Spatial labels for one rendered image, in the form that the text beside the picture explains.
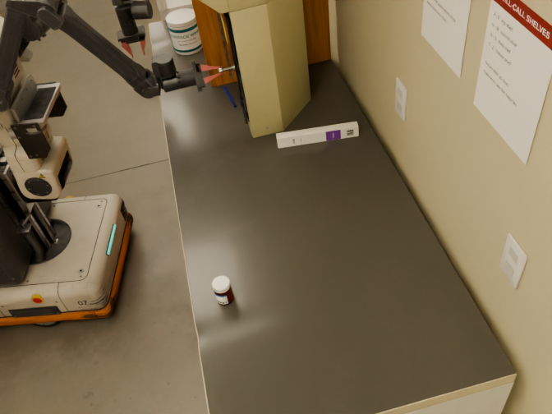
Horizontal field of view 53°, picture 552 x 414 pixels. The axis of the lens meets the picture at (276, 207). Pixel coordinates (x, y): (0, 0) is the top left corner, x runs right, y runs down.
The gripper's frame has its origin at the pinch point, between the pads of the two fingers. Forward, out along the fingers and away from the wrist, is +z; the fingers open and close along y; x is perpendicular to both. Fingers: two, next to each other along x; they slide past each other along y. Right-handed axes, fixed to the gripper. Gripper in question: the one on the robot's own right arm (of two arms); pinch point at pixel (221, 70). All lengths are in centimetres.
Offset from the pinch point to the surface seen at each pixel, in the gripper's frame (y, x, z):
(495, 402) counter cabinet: -91, -79, 40
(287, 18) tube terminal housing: 10.5, -10.7, 23.3
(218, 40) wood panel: 10.8, 24.8, 3.1
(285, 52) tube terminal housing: 0.6, -7.4, 20.9
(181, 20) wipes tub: 23, 52, -7
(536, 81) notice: -15, -100, 45
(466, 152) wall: -32, -69, 47
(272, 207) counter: -43, -26, 3
